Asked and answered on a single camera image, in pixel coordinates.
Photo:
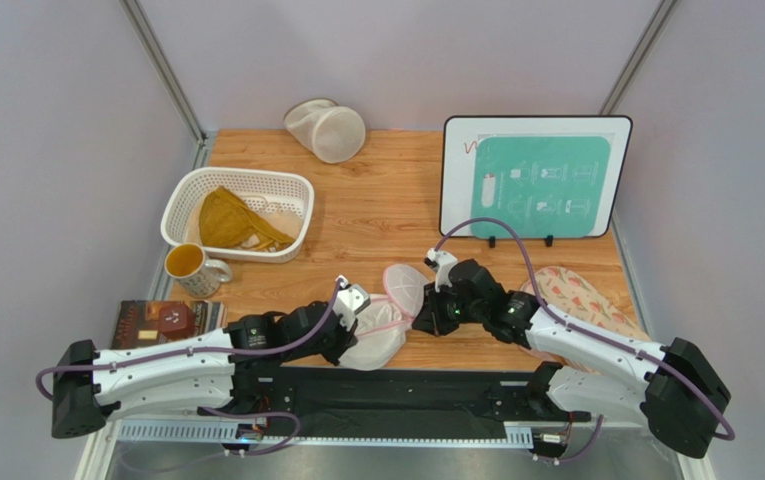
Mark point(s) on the white mesh laundry bag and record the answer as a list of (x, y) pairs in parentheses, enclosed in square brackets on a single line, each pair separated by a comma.
[(382, 326)]

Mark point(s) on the dark brown book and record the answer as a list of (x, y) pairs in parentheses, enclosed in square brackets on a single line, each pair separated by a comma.
[(145, 323)]

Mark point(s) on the aluminium slotted rail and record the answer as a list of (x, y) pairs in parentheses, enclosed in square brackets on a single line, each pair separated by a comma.
[(215, 430)]

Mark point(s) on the patterned ceramic mug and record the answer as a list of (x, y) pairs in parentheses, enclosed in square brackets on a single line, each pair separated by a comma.
[(199, 275)]

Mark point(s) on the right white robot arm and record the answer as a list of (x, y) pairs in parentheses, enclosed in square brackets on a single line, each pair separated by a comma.
[(673, 389)]

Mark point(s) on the beige mesh laundry bag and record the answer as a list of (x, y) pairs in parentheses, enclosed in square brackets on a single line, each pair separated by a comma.
[(332, 132)]

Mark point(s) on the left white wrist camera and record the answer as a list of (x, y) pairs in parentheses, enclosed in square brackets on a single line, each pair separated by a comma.
[(350, 300)]

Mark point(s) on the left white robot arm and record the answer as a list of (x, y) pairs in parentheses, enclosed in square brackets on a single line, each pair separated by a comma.
[(218, 369)]

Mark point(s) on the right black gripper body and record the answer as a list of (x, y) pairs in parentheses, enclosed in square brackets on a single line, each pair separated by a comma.
[(430, 313)]

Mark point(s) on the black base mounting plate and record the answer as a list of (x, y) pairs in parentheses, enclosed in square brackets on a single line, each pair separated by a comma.
[(332, 400)]

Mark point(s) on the white plastic basket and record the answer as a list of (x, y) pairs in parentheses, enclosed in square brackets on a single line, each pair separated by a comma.
[(283, 190)]

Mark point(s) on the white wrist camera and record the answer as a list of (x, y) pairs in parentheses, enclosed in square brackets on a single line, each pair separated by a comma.
[(441, 262), (350, 300)]

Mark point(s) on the whiteboard with teal sheet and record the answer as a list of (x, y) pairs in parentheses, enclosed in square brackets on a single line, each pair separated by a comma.
[(539, 177)]

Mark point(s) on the mustard yellow cloth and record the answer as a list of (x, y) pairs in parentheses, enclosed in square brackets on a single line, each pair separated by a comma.
[(226, 221)]

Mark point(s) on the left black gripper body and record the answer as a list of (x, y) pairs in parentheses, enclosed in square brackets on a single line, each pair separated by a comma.
[(330, 347)]

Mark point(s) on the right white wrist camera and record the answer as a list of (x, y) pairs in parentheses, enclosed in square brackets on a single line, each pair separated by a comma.
[(441, 262)]

